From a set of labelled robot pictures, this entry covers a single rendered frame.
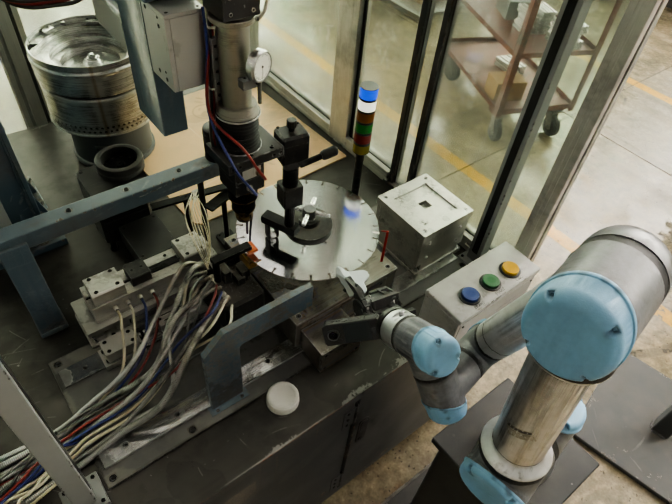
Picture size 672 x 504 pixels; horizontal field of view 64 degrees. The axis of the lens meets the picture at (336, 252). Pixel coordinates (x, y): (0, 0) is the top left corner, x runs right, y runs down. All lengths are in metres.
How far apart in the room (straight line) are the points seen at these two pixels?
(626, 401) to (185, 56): 2.02
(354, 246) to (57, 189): 0.93
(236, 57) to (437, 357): 0.56
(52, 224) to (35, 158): 0.72
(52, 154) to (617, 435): 2.15
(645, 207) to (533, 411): 2.61
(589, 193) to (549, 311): 2.63
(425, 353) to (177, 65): 0.60
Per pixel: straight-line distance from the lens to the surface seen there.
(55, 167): 1.84
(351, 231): 1.25
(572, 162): 1.25
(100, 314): 1.29
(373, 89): 1.34
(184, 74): 0.92
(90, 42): 1.79
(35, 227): 1.20
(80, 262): 1.53
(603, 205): 3.23
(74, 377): 1.30
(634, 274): 0.70
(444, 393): 0.98
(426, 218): 1.40
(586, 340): 0.66
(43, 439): 0.93
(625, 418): 2.37
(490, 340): 1.00
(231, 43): 0.87
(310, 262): 1.17
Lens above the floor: 1.82
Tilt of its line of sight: 47 degrees down
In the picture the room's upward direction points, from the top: 7 degrees clockwise
